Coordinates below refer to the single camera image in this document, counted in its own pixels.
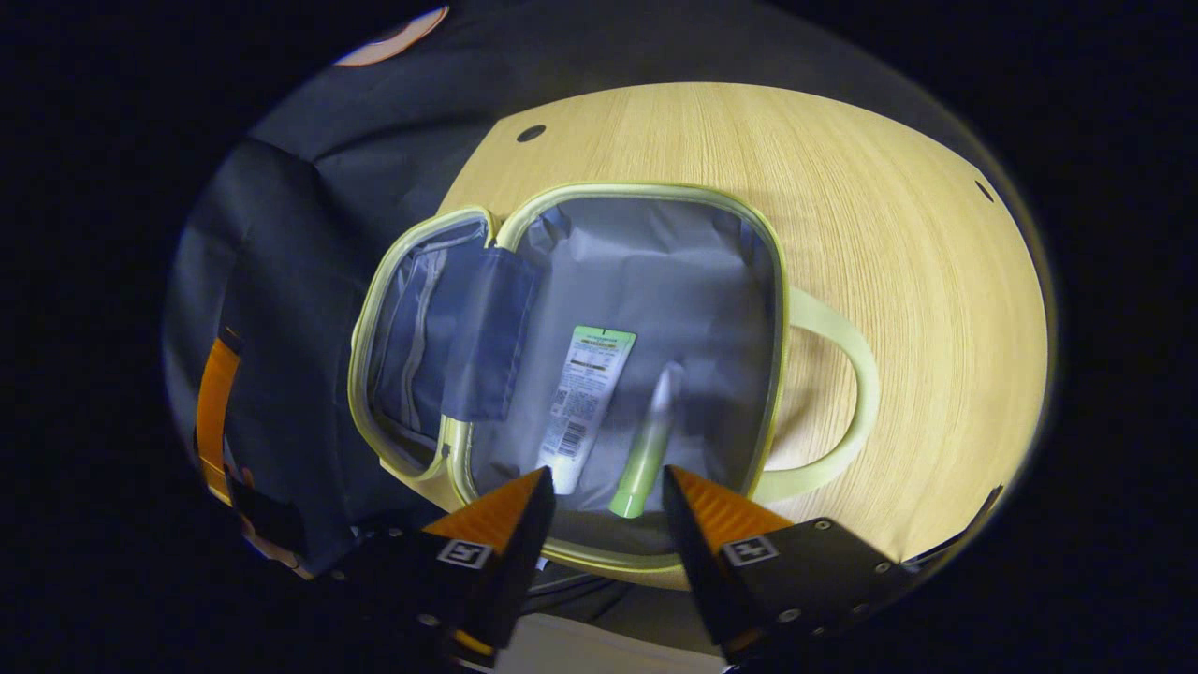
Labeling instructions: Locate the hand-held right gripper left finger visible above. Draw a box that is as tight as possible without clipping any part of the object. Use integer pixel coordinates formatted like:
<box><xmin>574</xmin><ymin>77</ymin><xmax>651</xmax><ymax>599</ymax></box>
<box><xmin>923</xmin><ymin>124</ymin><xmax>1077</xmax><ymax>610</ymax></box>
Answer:
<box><xmin>328</xmin><ymin>466</ymin><xmax>558</xmax><ymax>670</ymax></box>

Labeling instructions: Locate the slim green tube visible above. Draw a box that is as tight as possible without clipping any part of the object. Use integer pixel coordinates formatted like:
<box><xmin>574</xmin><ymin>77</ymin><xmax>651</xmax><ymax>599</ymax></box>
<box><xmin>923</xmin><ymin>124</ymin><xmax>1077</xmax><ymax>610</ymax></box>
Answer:
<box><xmin>608</xmin><ymin>362</ymin><xmax>687</xmax><ymax>520</ymax></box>

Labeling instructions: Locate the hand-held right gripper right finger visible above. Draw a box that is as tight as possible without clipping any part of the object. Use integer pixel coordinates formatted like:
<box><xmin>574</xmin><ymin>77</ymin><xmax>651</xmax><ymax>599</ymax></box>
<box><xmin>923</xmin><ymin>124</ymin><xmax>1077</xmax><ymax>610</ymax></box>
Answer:
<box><xmin>661</xmin><ymin>464</ymin><xmax>926</xmax><ymax>670</ymax></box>

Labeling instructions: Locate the pale yellow suitcase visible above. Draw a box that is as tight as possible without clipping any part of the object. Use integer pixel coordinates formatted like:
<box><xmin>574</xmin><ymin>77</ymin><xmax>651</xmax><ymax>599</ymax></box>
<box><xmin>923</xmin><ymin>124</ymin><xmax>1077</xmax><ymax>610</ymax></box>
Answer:
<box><xmin>348</xmin><ymin>183</ymin><xmax>881</xmax><ymax>574</ymax></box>

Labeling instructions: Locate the white tube with green label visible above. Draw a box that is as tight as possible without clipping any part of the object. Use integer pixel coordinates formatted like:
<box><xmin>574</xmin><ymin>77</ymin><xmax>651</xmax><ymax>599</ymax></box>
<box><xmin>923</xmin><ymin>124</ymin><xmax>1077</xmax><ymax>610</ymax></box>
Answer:
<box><xmin>535</xmin><ymin>325</ymin><xmax>637</xmax><ymax>495</ymax></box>

